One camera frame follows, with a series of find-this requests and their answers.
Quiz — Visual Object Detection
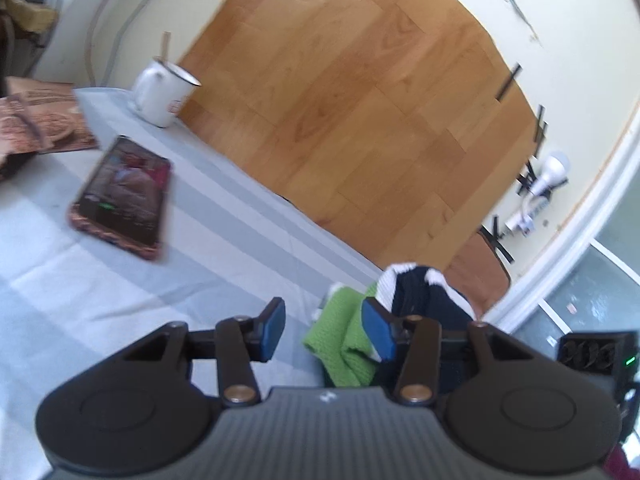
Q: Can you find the white window frame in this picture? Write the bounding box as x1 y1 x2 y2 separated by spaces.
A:
479 105 640 333

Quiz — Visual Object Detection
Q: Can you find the grey pipe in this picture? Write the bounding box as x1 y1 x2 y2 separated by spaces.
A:
84 0 177 87

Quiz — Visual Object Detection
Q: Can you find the white light bulb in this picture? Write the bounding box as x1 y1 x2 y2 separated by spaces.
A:
529 151 571 197

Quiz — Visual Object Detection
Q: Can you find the blue grey striped cloth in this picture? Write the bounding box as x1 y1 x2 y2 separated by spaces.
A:
0 87 398 480

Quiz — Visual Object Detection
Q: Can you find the brown printed book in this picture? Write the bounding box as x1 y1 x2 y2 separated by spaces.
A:
0 76 102 182

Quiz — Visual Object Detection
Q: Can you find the green navy white knit sweater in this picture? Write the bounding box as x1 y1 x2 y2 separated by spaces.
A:
302 261 482 391

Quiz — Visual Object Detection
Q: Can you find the wood-grain wall panel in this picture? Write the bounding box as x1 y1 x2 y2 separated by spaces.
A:
177 0 549 283

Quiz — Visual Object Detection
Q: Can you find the brown mat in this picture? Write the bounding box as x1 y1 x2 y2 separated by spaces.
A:
444 232 512 319

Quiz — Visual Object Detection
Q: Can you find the white enamel mug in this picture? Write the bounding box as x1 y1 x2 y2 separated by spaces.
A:
132 57 203 129

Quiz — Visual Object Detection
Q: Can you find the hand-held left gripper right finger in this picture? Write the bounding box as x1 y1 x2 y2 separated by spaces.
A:
361 296 541 406

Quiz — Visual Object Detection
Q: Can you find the black tape strip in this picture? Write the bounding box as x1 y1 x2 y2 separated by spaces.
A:
531 104 549 157
479 214 516 264
495 63 522 103

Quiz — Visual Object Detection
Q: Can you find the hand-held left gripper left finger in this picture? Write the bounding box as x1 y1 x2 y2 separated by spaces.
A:
120 296 287 406

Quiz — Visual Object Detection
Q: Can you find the smartphone with patterned case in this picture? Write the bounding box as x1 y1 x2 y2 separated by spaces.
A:
68 134 173 261

